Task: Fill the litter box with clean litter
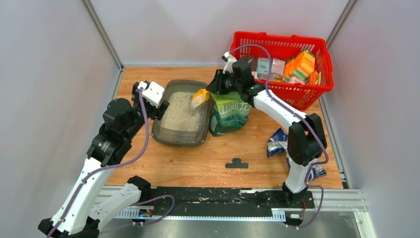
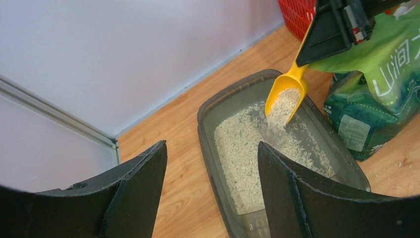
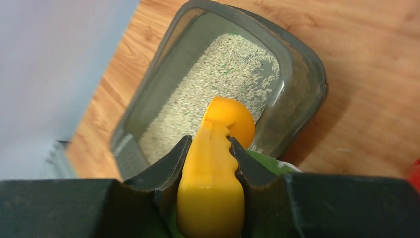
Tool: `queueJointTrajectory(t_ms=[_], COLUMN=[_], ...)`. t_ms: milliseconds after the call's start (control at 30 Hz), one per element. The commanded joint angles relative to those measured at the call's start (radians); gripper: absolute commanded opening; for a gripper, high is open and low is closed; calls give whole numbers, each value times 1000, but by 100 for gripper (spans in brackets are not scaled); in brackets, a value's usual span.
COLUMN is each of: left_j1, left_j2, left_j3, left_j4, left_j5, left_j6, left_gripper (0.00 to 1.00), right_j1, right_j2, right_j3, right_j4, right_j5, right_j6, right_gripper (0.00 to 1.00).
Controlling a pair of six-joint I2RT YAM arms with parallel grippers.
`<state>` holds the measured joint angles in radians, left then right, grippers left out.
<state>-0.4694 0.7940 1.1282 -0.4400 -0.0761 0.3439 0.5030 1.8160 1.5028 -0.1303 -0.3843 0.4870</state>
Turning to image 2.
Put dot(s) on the yellow plastic scoop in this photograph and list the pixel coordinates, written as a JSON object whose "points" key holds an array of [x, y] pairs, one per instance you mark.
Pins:
{"points": [[287, 93]]}

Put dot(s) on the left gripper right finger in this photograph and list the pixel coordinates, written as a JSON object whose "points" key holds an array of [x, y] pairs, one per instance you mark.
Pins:
{"points": [[301, 203]]}

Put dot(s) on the red shopping basket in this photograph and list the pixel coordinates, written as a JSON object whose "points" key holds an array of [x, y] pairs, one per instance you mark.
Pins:
{"points": [[297, 15]]}

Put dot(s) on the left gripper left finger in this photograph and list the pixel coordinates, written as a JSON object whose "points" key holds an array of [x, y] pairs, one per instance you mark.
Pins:
{"points": [[119, 203]]}

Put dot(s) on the grey litter box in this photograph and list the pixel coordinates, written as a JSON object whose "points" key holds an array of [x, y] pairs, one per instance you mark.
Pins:
{"points": [[230, 126]]}

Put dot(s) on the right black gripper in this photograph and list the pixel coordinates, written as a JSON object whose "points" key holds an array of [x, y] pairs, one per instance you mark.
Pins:
{"points": [[358, 33]]}

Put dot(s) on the green litter bag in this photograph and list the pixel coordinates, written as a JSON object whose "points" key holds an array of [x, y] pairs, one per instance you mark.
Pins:
{"points": [[375, 89]]}

